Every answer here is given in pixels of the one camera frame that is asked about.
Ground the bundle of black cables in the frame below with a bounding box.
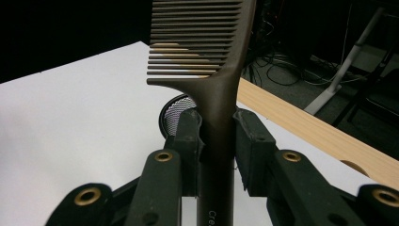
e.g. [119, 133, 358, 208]
[243, 12, 365, 90]

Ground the brown comb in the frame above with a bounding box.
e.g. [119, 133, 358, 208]
[146, 0, 258, 226]

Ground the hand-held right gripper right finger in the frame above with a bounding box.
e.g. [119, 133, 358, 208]
[232, 107, 278, 198]

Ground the black metal stand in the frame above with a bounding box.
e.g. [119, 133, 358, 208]
[331, 43, 399, 128]

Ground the black mesh pen holder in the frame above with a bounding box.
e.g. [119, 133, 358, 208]
[158, 93, 199, 139]

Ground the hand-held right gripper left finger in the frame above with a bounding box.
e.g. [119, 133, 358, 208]
[163, 107, 205, 198]

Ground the white metal stand leg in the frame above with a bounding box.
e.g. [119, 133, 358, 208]
[303, 7, 386, 116]

